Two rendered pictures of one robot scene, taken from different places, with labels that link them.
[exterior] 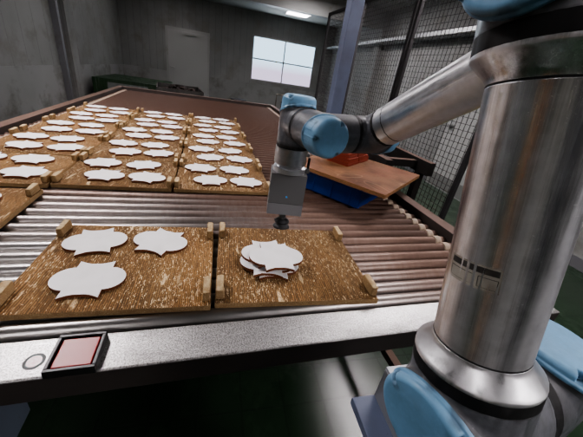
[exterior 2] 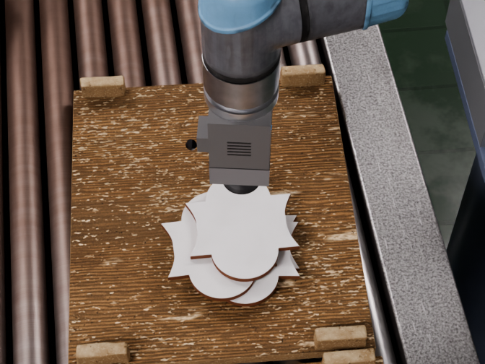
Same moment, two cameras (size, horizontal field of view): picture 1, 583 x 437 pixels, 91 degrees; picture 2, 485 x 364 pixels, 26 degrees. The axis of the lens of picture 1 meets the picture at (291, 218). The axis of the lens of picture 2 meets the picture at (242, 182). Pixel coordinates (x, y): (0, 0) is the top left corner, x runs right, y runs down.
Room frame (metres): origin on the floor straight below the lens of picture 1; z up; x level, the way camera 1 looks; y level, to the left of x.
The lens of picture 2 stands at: (0.53, 0.69, 2.02)
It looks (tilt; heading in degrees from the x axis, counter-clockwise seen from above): 55 degrees down; 281
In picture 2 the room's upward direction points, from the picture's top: straight up
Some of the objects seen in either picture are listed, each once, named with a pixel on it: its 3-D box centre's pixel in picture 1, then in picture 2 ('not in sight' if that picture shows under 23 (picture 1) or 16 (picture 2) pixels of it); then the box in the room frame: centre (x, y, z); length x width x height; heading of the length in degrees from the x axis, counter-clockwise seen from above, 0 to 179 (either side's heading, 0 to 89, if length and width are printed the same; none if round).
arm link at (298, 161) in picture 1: (291, 156); (241, 68); (0.66, 0.02, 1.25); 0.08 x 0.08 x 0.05
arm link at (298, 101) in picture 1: (297, 121); (245, 12); (0.66, 0.02, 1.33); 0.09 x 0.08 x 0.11; 28
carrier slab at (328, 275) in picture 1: (288, 260); (212, 211); (0.71, -0.01, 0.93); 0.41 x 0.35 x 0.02; 105
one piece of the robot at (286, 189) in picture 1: (287, 186); (230, 117); (0.67, 0.02, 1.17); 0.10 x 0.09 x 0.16; 8
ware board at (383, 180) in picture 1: (357, 169); not in sight; (1.45, -0.29, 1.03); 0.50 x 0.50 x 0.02; 56
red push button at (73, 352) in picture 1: (77, 354); not in sight; (0.33, 0.34, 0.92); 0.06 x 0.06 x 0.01; 19
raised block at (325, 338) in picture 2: (219, 286); (340, 337); (0.52, 0.14, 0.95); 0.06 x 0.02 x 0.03; 15
